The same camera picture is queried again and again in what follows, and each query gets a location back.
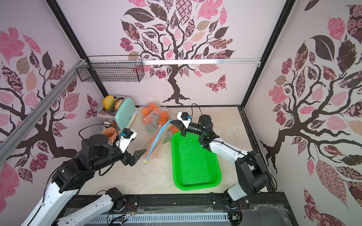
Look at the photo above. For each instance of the green plastic basket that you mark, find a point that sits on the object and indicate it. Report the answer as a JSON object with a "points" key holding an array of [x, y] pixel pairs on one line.
{"points": [[193, 166]]}

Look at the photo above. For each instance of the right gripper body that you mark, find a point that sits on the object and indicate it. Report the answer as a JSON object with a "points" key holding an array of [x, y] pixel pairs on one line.
{"points": [[184, 127]]}

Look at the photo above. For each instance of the black wire wall basket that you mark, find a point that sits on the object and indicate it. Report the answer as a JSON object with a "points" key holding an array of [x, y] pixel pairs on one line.
{"points": [[112, 68]]}

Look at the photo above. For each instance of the pink ceramic mug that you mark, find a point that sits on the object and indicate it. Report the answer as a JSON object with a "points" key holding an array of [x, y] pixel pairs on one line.
{"points": [[111, 133]]}

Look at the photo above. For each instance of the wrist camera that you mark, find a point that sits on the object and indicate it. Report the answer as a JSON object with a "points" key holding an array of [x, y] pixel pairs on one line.
{"points": [[124, 139], [184, 118]]}

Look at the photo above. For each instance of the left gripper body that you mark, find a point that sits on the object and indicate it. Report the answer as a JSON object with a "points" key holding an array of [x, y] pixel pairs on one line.
{"points": [[125, 157]]}

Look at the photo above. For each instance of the white cable duct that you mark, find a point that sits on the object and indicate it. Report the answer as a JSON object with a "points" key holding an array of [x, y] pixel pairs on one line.
{"points": [[144, 218]]}

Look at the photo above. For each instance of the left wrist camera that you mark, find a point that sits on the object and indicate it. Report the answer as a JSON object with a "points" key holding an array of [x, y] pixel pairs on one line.
{"points": [[124, 139]]}

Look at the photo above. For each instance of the green-zip bag of oranges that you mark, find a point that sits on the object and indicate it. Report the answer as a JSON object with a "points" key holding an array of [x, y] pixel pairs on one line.
{"points": [[163, 117]]}

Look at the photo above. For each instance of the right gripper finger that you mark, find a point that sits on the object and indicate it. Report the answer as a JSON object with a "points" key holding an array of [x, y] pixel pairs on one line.
{"points": [[183, 132], [177, 123]]}

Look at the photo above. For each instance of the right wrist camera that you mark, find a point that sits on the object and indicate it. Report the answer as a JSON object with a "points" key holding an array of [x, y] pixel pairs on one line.
{"points": [[184, 118]]}

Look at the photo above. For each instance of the yellow toast slice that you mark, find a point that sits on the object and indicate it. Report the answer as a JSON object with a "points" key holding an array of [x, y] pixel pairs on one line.
{"points": [[108, 101]]}

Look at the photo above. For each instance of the blue-zip clear bag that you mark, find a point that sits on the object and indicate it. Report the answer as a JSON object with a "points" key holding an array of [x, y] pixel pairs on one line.
{"points": [[163, 135]]}

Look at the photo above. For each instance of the mint green toaster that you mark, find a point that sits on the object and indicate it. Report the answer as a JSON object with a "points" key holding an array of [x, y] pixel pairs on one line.
{"points": [[120, 115]]}

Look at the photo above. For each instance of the rear green-zip bag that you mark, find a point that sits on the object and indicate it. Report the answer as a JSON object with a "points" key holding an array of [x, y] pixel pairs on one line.
{"points": [[148, 110]]}

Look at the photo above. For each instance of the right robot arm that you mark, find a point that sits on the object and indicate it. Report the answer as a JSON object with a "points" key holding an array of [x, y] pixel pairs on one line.
{"points": [[250, 167]]}

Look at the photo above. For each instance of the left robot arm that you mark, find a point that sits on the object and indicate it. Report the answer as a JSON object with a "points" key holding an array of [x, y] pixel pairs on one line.
{"points": [[68, 179]]}

